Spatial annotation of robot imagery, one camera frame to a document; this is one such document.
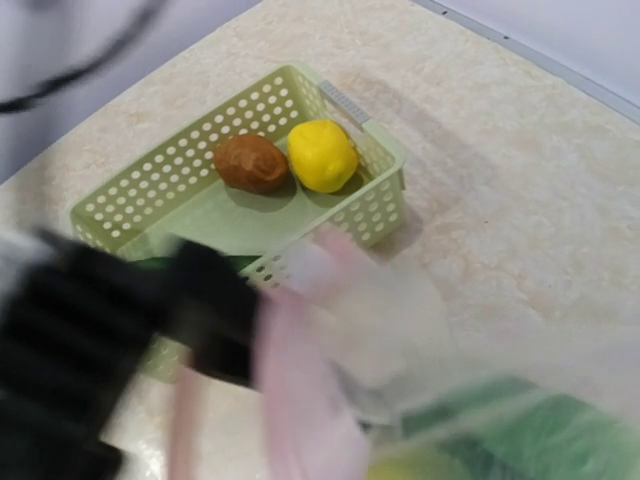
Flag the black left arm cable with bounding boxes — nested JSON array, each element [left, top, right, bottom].
[[0, 0, 166, 116]]

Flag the yellow lemon toy back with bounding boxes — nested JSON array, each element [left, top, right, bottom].
[[287, 119, 359, 194]]

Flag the brown round cake toy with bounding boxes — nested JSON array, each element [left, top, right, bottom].
[[213, 134, 290, 194]]

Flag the beige perforated plastic basket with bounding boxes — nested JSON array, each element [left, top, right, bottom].
[[68, 62, 407, 386]]

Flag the clear zip top bag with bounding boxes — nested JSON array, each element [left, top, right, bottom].
[[169, 227, 640, 480]]

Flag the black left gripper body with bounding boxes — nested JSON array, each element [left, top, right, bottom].
[[1, 230, 261, 479]]

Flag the green bok choy toy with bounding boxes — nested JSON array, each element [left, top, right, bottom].
[[401, 377, 639, 479]]

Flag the dark green cucumber toy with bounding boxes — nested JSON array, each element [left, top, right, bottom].
[[131, 255, 259, 273]]

